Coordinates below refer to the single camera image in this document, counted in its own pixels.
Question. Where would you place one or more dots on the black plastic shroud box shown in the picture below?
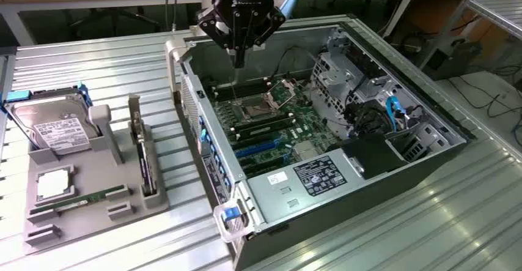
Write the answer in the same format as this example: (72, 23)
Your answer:
(370, 158)

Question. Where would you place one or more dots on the grey metal disk bay cage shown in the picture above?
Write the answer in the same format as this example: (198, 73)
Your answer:
(338, 78)

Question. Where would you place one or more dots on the blue disk caddy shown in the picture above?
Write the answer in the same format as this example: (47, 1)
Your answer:
(17, 96)

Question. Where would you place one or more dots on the metal socket cover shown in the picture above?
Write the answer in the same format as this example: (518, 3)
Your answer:
(282, 93)

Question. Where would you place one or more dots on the blue card retention clip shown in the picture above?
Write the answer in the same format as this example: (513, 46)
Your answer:
(228, 188)
(213, 148)
(222, 175)
(202, 121)
(217, 161)
(208, 134)

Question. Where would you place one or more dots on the CPU socket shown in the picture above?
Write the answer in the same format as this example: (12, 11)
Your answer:
(256, 111)

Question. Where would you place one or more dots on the long PCIe expansion slot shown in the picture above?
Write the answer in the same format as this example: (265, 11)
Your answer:
(266, 167)
(261, 151)
(264, 162)
(257, 145)

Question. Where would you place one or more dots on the green motherboard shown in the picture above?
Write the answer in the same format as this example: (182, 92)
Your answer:
(301, 121)

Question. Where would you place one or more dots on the silver CPU chip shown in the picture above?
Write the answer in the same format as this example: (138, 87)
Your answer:
(52, 185)

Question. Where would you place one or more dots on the grey power supply with label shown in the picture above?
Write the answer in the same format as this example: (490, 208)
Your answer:
(277, 197)

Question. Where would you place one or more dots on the black box on floor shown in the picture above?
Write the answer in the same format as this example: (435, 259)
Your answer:
(453, 58)

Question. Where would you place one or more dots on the aluminium frame table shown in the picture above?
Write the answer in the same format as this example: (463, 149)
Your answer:
(489, 11)

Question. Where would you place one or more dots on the grey open PC case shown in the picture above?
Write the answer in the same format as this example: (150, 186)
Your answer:
(285, 246)

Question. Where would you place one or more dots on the black office chair base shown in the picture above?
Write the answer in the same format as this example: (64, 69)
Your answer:
(113, 17)

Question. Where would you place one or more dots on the green RAM stick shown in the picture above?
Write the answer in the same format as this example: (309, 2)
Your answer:
(86, 200)

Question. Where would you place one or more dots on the black RAM slot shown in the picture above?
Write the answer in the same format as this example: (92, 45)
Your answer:
(264, 129)
(262, 123)
(240, 86)
(265, 132)
(241, 91)
(264, 126)

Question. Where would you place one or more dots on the grey metal disk bay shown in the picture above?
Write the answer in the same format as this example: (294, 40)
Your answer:
(423, 139)

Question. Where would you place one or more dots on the thin metal locking lever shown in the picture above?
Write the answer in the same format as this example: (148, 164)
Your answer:
(234, 84)

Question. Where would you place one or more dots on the grey parts rack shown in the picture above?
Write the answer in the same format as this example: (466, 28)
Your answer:
(93, 173)

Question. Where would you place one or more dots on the silver hard disk with label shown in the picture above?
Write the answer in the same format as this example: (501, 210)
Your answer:
(52, 124)

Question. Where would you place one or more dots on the graphics card with metal bracket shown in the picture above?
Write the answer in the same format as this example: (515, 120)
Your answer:
(144, 161)

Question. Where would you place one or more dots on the silver chipset heatsink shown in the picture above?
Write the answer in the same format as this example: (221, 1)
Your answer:
(305, 150)

